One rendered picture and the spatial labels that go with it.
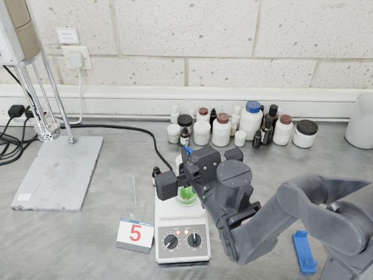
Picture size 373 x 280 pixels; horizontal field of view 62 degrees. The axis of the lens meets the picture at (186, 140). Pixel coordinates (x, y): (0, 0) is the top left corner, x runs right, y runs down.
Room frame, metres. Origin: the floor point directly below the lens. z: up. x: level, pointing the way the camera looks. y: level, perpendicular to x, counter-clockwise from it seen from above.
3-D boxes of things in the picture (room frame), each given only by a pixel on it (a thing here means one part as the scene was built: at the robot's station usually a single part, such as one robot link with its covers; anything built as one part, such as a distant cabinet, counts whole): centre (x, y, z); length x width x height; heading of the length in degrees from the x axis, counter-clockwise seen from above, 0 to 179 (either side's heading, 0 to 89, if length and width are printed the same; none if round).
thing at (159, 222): (0.46, 0.01, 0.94); 0.22 x 0.13 x 0.08; 4
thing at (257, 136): (0.77, -0.24, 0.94); 0.03 x 0.03 x 0.07
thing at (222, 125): (0.79, -0.12, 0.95); 0.06 x 0.06 x 0.11
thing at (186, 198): (0.48, 0.00, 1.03); 0.07 x 0.06 x 0.08; 86
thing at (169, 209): (0.49, 0.02, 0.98); 0.12 x 0.12 x 0.01; 4
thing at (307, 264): (0.38, -0.29, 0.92); 0.10 x 0.03 x 0.04; 179
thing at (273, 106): (0.84, -0.29, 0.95); 0.04 x 0.04 x 0.11
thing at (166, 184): (0.39, -0.04, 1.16); 0.19 x 0.08 x 0.06; 115
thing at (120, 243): (0.42, 0.13, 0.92); 0.09 x 0.06 x 0.04; 78
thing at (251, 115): (0.83, -0.22, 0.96); 0.07 x 0.07 x 0.13
